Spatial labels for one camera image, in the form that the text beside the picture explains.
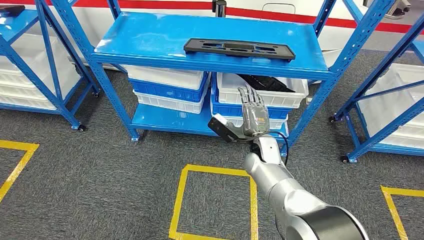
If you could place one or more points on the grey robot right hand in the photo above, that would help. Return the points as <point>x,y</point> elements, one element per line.
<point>255,116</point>

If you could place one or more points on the black plastic plate part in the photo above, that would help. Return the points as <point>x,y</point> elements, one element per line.
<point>265,84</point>
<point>11,10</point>
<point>193,46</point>

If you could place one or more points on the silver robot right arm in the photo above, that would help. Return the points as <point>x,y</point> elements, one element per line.
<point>281,188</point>

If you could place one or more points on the blue metal shelf rack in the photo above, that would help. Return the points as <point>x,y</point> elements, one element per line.
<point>149,36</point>
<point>397,150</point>
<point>20,24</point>

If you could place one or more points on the yellow floor tape square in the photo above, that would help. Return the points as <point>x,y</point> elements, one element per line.
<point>407,192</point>
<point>215,170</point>
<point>20,145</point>

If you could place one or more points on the black caster wheel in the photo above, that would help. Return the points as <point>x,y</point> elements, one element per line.
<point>96,94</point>
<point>82,128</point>
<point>333,119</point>
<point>344,159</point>

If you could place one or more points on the white car red stripe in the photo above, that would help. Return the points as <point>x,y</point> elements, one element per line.
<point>308,8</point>

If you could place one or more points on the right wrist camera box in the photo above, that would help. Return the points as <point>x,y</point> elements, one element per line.
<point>222,130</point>

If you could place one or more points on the black stanchion post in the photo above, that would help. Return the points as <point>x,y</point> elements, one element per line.
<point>219,8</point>

